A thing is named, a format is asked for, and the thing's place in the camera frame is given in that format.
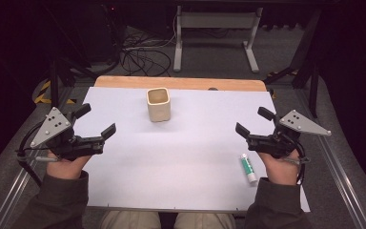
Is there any yellow and black hazard tape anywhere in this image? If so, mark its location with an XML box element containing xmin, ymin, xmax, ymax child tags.
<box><xmin>32</xmin><ymin>79</ymin><xmax>77</xmax><ymax>105</ymax></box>

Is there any black tripod stand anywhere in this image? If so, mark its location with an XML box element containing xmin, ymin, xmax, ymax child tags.
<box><xmin>42</xmin><ymin>47</ymin><xmax>100</xmax><ymax>109</ymax></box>

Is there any bundle of black floor cables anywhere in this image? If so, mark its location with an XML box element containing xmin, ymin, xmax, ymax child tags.
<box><xmin>119</xmin><ymin>30</ymin><xmax>176</xmax><ymax>77</ymax></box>

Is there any white metal stand frame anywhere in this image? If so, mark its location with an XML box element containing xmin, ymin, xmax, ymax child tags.
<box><xmin>173</xmin><ymin>5</ymin><xmax>264</xmax><ymax>74</ymax></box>

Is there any black metal stand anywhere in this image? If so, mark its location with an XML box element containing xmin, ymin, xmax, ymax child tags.
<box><xmin>262</xmin><ymin>9</ymin><xmax>322</xmax><ymax>119</ymax></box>

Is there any white and green toothpaste tube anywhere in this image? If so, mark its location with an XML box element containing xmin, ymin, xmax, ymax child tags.
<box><xmin>240</xmin><ymin>153</ymin><xmax>258</xmax><ymax>184</ymax></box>

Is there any person's left leg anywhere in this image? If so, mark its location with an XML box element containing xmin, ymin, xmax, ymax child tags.
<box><xmin>98</xmin><ymin>210</ymin><xmax>162</xmax><ymax>229</ymax></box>

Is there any right hand-held gripper cable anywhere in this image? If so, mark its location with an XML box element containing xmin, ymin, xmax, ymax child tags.
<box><xmin>282</xmin><ymin>133</ymin><xmax>312</xmax><ymax>186</ymax></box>

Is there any beige square cup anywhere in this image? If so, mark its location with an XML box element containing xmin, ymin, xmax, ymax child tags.
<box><xmin>146</xmin><ymin>87</ymin><xmax>172</xmax><ymax>123</ymax></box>

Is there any person's left hand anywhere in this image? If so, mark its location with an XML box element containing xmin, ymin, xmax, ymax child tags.
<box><xmin>46</xmin><ymin>151</ymin><xmax>93</xmax><ymax>180</ymax></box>

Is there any left hand-held gripper cable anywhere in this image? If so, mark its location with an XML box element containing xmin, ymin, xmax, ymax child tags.
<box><xmin>14</xmin><ymin>120</ymin><xmax>60</xmax><ymax>189</ymax></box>

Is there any aluminium floor rail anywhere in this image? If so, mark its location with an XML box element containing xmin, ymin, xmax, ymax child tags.
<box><xmin>0</xmin><ymin>94</ymin><xmax>74</xmax><ymax>229</ymax></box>
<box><xmin>294</xmin><ymin>89</ymin><xmax>366</xmax><ymax>229</ymax></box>

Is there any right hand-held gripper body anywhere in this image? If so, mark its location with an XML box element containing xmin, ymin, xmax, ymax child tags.
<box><xmin>247</xmin><ymin>109</ymin><xmax>333</xmax><ymax>159</ymax></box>

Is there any white table sheet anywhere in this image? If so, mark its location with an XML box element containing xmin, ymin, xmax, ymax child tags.
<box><xmin>73</xmin><ymin>86</ymin><xmax>311</xmax><ymax>214</ymax></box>

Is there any wooden table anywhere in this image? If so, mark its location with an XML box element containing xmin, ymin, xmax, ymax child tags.
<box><xmin>93</xmin><ymin>75</ymin><xmax>268</xmax><ymax>93</ymax></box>

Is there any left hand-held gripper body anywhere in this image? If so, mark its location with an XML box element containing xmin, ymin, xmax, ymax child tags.
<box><xmin>29</xmin><ymin>107</ymin><xmax>107</xmax><ymax>161</ymax></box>

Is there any hand-held gripper cable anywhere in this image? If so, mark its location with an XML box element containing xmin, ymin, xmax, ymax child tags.
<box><xmin>282</xmin><ymin>133</ymin><xmax>312</xmax><ymax>186</ymax></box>
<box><xmin>14</xmin><ymin>120</ymin><xmax>60</xmax><ymax>189</ymax></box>

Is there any person's right hand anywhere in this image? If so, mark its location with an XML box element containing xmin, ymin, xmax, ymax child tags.
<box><xmin>256</xmin><ymin>149</ymin><xmax>300</xmax><ymax>186</ymax></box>

